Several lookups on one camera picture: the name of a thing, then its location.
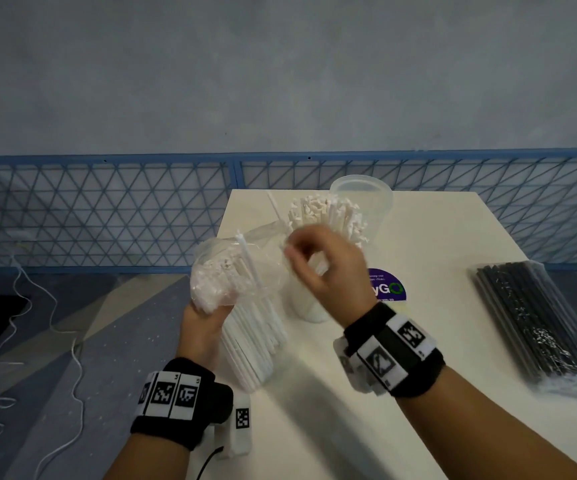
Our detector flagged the bunch of paper-wrapped straws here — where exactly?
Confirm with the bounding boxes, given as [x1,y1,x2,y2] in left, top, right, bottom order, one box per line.
[286,193,370,275]

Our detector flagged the round purple sticker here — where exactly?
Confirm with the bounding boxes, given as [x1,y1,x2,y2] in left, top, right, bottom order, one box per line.
[366,268,409,303]

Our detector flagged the person's right forearm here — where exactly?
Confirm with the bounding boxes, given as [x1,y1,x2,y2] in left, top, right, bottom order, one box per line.
[397,364,577,480]

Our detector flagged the single white straw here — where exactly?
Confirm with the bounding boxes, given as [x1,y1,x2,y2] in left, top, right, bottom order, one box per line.
[236,233,265,294]
[267,191,284,229]

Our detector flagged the person's left forearm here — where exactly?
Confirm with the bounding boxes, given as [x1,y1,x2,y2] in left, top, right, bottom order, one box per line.
[102,427,205,480]

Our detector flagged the blue mesh fence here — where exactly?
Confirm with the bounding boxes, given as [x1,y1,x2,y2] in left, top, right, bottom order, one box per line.
[0,150,577,274]

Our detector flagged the person's left hand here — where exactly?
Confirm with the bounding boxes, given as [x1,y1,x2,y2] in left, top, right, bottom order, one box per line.
[178,297,234,369]

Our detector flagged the clear plastic cup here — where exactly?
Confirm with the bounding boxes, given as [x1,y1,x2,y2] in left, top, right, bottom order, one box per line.
[286,255,341,324]

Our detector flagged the black cable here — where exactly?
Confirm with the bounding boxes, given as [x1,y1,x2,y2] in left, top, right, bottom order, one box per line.
[201,446,225,480]

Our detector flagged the white cable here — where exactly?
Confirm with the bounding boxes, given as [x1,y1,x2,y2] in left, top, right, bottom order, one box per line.
[0,252,87,480]

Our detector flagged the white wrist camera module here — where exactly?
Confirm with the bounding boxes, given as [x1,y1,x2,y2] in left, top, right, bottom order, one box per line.
[215,392,252,458]

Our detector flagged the person's right hand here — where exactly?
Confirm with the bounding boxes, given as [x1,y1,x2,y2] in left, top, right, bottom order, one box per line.
[284,225,384,329]

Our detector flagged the clear plastic straw bag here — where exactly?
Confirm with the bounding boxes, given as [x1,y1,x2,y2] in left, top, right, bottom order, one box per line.
[190,220,295,394]

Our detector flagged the pack of black straws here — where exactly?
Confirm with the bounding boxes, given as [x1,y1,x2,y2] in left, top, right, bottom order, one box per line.
[469,261,577,404]

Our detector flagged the pile of long white straws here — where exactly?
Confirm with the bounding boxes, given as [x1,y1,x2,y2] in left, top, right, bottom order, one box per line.
[194,252,290,393]

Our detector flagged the empty clear plastic container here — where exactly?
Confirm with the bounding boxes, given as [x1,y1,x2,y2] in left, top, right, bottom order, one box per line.
[329,174,394,248]

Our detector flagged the black marker wristband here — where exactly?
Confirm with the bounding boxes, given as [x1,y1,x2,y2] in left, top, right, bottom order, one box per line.
[333,302,447,398]
[129,357,234,451]

